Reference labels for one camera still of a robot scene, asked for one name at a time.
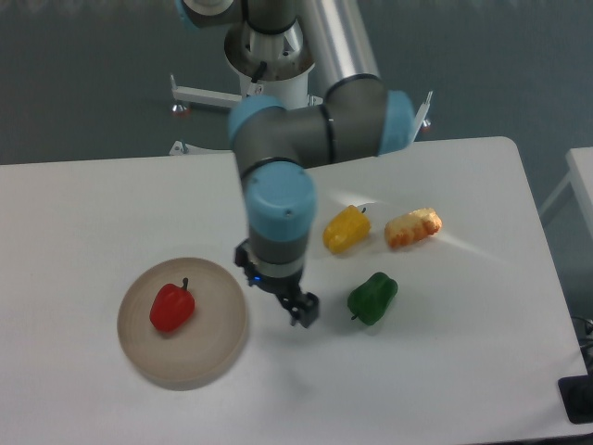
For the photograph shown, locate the yellow toy bell pepper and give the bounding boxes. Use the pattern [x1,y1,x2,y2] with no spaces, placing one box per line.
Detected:
[322,205,372,255]

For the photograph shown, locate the white side table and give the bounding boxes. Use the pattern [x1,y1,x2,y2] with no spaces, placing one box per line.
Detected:
[538,147,592,231]

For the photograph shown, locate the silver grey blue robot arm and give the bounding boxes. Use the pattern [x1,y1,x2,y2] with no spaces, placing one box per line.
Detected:
[176,1,428,326]

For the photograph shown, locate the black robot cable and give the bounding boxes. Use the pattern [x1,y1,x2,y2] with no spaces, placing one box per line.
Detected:
[247,60,268,97]

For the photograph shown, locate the orange toy bread piece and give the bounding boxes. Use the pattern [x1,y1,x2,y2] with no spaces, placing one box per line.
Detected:
[384,208,443,249]

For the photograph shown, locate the red toy bell pepper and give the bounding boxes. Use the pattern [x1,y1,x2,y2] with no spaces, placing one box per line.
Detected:
[149,277,196,334]

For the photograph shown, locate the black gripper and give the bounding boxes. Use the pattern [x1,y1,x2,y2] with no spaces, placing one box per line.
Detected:
[234,239,320,328]

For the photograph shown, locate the black box at edge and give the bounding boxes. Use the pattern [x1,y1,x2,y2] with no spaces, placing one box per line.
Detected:
[558,375,592,425]

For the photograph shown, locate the black cables at right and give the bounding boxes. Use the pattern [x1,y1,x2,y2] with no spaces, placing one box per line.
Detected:
[572,314,593,375]

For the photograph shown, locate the green toy bell pepper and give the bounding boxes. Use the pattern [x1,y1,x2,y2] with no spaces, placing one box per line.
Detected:
[347,272,398,326]

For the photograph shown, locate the beige round plate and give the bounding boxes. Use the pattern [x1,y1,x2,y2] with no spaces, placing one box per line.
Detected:
[117,258,248,390]

